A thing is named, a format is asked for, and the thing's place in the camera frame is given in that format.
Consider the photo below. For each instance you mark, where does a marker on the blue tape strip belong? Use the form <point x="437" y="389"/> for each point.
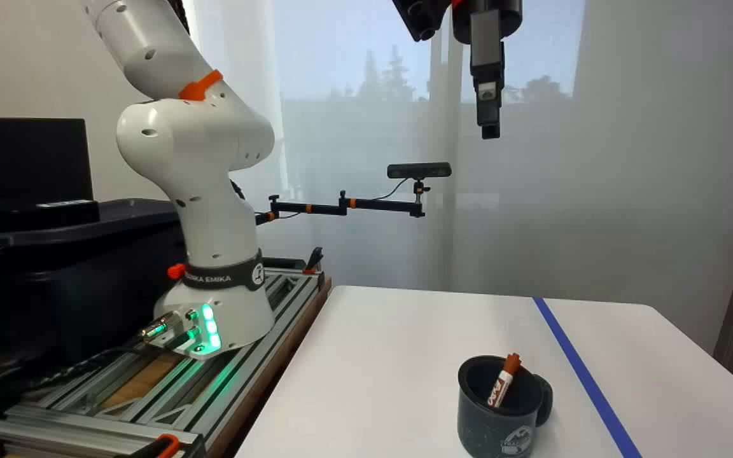
<point x="587" y="372"/>

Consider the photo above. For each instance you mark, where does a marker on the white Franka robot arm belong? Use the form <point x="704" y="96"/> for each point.
<point x="204" y="154"/>

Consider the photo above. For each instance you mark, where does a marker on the aluminium rail base plate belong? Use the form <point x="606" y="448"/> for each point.
<point x="127" y="397"/>

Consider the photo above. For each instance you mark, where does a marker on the wooden base board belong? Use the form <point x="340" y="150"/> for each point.
<point x="274" y="364"/>

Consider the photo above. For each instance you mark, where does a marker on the black wrist camera block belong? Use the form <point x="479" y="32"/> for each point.
<point x="420" y="17"/>

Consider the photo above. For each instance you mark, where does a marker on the small black red clamp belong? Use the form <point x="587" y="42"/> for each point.
<point x="311" y="258"/>

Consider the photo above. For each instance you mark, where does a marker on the dark blue speckled mug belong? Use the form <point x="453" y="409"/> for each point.
<point x="495" y="428"/>

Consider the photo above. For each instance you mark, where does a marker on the white sheer curtain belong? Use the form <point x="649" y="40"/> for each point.
<point x="638" y="169"/>

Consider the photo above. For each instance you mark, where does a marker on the black monitor with blue light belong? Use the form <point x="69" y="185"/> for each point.
<point x="23" y="162"/>

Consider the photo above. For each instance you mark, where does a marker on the black storage bin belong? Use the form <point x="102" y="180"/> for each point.
<point x="87" y="271"/>

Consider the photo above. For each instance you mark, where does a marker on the black bar camera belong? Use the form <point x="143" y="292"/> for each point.
<point x="419" y="171"/>

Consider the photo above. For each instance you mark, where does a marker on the orange Expo dry-erase marker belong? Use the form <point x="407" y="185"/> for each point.
<point x="505" y="383"/>

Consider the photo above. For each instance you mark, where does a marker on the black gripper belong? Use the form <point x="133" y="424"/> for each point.
<point x="490" y="22"/>

